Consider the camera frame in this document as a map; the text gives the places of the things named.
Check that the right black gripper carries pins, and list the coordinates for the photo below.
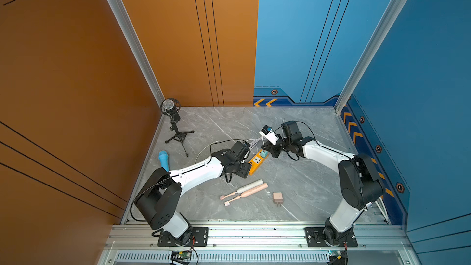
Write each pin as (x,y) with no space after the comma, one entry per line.
(270,149)

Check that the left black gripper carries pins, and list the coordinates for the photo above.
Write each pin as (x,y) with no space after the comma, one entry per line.
(245,172)

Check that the orange power strip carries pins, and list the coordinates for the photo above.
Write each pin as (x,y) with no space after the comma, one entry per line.
(256,162)

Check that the teal charger adapter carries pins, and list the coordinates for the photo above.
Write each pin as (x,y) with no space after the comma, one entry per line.
(263,153)

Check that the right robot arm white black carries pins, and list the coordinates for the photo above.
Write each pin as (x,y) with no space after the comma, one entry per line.
(360,183)

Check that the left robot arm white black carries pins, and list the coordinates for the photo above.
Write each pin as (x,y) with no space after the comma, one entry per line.
(158,199)

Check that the white electric toothbrush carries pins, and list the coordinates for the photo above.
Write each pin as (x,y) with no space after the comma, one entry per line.
(243,189)

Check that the pink electric toothbrush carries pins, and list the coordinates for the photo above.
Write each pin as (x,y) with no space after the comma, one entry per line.
(248,193)

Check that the pink charger adapter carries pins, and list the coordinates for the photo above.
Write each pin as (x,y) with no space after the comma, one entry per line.
(278,198)

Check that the blue handheld microphone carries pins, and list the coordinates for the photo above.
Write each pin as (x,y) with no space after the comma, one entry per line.
(163,157)

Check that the black microphone on tripod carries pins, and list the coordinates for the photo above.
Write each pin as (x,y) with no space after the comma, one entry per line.
(171,107)

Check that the left green circuit board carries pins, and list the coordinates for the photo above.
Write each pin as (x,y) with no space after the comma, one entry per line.
(182,257)

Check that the green circuit board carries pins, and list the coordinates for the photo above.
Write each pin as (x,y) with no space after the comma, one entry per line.
(182,257)
(338,258)

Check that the right green circuit board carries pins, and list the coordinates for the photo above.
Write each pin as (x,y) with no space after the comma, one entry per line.
(338,258)

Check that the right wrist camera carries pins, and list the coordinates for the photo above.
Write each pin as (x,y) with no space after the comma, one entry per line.
(268,133)

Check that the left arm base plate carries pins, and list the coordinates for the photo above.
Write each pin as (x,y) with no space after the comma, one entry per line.
(198,236)

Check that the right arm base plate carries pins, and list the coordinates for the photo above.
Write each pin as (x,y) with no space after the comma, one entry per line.
(312,236)

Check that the aluminium rail frame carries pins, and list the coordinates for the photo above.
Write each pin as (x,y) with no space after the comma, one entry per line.
(252,243)

